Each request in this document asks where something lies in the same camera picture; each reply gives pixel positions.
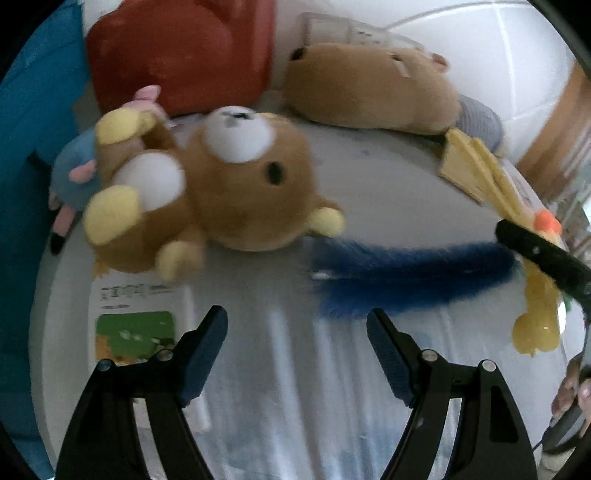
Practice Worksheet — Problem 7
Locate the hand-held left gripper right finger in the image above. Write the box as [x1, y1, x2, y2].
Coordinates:
[366, 308, 539, 480]

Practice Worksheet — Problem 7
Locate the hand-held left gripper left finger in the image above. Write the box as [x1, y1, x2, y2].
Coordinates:
[55, 305, 229, 480]

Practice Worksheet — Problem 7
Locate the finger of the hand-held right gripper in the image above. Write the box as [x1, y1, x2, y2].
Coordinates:
[495, 219, 591, 301]

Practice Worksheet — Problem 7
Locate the picture book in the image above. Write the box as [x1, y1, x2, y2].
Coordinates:
[90, 272, 199, 435]

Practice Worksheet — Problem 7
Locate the yellow duck toy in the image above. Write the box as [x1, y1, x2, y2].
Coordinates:
[438, 128, 566, 358]

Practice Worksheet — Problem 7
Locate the blue furry toy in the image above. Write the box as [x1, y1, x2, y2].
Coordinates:
[309, 237, 518, 321]

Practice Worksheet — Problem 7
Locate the blue plastic storage crate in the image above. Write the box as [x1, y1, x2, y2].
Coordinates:
[0, 0, 100, 480]

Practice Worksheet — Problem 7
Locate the person's right hand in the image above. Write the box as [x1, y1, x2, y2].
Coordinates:
[551, 355, 591, 416]

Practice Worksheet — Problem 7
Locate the small brown bear plush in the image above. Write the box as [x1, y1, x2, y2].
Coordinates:
[83, 107, 346, 283]

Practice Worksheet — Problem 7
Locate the large brown dog plush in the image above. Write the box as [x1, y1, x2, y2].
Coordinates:
[281, 41, 504, 153]

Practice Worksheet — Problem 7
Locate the blue-bodied pink pig plush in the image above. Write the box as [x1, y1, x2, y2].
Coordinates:
[48, 85, 169, 254]

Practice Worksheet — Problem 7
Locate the red toy suitcase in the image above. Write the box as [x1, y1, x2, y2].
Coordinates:
[87, 0, 278, 118]

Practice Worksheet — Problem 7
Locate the wooden headboard post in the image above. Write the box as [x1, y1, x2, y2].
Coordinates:
[515, 60, 591, 204]

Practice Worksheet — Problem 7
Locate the wall socket panel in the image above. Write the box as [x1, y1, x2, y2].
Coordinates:
[300, 13, 426, 51]

